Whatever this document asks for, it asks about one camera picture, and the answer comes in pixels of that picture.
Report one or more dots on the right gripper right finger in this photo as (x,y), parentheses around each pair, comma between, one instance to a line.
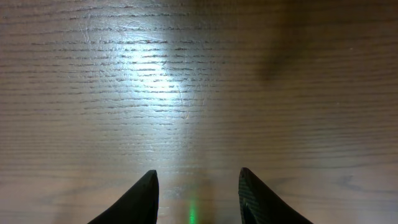
(260,205)

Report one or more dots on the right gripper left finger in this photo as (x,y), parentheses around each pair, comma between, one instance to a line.
(139,205)

